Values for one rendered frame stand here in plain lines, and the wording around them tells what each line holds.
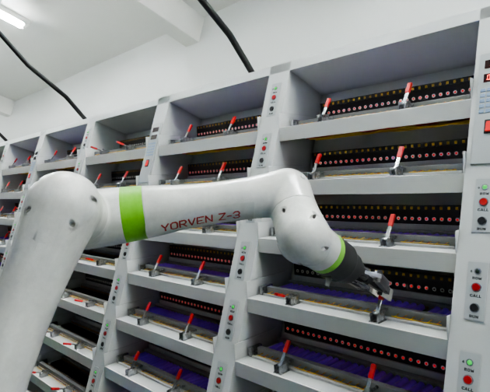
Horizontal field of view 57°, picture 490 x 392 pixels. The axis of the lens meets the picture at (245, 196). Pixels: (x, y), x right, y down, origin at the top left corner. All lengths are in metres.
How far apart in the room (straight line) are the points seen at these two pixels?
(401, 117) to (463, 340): 0.57
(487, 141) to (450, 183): 0.12
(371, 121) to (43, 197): 0.90
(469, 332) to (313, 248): 0.39
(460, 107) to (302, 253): 0.58
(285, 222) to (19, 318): 0.49
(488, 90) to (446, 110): 0.10
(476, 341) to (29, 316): 0.85
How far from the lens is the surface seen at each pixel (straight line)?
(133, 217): 0.93
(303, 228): 0.87
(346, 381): 1.29
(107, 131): 2.74
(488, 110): 1.20
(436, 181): 1.19
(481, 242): 1.11
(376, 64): 1.53
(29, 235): 0.79
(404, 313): 1.22
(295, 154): 1.59
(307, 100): 1.68
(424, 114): 1.27
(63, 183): 0.79
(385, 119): 1.32
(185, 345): 1.62
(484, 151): 1.16
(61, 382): 2.41
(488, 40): 1.30
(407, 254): 1.17
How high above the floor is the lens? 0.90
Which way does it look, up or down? 12 degrees up
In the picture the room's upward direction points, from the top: 11 degrees clockwise
